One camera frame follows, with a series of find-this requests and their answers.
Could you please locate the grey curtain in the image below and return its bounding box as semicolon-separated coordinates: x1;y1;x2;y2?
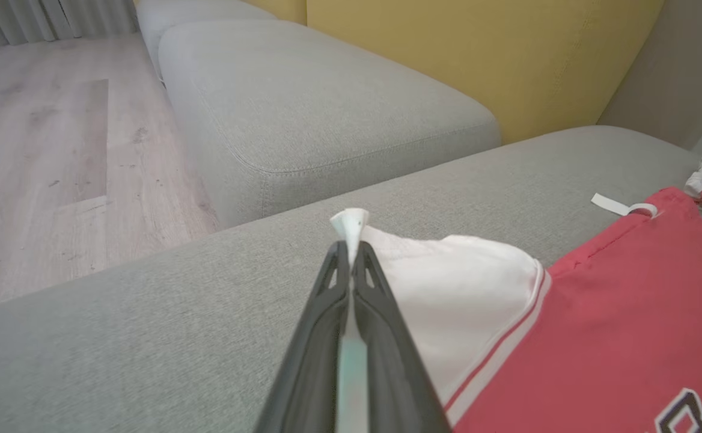
0;0;139;50

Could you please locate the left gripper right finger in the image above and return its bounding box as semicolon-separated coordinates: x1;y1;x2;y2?
350;242;451;433

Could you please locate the large grey sofa seat cushion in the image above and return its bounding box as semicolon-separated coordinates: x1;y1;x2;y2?
0;124;702;433

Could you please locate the wide yellow sofa backrest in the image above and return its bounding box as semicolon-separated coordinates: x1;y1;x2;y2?
305;0;665;146

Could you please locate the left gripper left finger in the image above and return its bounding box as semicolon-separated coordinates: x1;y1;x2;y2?
255;241;351;433

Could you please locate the narrow yellow sofa backrest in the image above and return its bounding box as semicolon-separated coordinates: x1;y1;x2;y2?
242;0;308;26

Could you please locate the red basketball jersey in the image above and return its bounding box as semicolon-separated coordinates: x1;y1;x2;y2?
329;186;702;433

